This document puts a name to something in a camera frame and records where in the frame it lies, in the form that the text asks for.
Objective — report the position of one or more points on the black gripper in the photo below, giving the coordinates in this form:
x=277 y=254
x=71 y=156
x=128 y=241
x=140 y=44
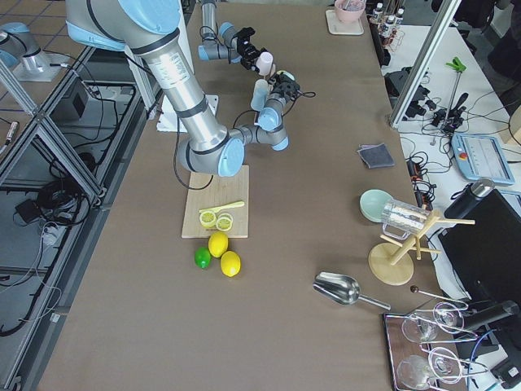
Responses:
x=237 y=53
x=280 y=93

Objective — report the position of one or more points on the pink plastic cup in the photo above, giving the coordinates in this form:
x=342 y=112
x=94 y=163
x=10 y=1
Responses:
x=264 y=63

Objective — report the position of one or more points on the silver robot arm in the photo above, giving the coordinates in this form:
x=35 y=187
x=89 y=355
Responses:
x=150 y=29
x=226 y=42

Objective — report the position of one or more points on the yellow plastic cup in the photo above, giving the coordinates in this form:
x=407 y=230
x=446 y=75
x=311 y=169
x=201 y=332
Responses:
x=287 y=74

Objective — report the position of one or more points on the grey plastic cup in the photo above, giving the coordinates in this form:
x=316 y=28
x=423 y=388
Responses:
x=261 y=85

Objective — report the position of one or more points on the light blue plastic cup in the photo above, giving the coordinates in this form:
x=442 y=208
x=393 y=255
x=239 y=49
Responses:
x=258 y=100

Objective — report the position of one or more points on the cream plastic tray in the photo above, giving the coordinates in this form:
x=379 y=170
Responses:
x=335 y=26

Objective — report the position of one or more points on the pink bowl with ice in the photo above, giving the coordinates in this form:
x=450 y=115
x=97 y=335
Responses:
x=348 y=11

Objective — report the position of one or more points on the grey folded cloth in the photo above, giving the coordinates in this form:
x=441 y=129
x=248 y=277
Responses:
x=375 y=156

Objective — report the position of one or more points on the wooden cutting board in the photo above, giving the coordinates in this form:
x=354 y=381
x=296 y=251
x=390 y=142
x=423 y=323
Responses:
x=217 y=204

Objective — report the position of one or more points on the yellow plastic knife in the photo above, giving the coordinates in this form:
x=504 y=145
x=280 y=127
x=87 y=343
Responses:
x=216 y=209

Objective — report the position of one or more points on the green ceramic bowl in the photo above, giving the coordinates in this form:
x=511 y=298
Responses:
x=372 y=203

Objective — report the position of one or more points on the lemon slice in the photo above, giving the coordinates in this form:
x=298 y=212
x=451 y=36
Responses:
x=207 y=219
x=224 y=222

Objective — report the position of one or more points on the yellow lemon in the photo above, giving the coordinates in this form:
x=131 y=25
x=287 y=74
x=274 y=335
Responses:
x=218 y=243
x=230 y=263

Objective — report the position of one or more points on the glass pitcher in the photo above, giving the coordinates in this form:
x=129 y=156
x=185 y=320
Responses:
x=399 y=219

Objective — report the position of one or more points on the green lime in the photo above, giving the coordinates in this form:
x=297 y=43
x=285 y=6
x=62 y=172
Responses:
x=202 y=257

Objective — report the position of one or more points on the wooden mug tree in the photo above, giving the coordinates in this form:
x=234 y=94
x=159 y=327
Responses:
x=391 y=263

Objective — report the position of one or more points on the blue teach pendant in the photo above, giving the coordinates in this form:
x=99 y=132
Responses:
x=480 y=156

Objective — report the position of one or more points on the metal scoop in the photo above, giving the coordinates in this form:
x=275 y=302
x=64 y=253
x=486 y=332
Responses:
x=343 y=289

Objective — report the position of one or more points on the black water bottle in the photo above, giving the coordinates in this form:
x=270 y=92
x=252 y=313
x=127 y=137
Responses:
x=469 y=197

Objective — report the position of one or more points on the black computer monitor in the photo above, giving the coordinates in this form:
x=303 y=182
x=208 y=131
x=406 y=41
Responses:
x=486 y=256

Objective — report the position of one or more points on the wine glass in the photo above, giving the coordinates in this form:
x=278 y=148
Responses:
x=445 y=365
x=448 y=317
x=418 y=330
x=414 y=373

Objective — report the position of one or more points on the dark tray with glasses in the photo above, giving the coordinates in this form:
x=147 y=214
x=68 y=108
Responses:
x=400 y=348

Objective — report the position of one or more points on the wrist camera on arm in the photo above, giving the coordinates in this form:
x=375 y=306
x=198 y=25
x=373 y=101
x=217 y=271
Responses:
x=282 y=80
x=244 y=34

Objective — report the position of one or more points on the white wire cup holder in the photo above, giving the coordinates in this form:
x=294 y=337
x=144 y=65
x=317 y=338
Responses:
x=271 y=116

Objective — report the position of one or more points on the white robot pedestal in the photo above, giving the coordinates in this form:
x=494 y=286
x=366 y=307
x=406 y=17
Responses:
x=173 y=69

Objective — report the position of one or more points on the aluminium frame post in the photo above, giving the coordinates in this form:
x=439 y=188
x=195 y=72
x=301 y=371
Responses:
x=429 y=47

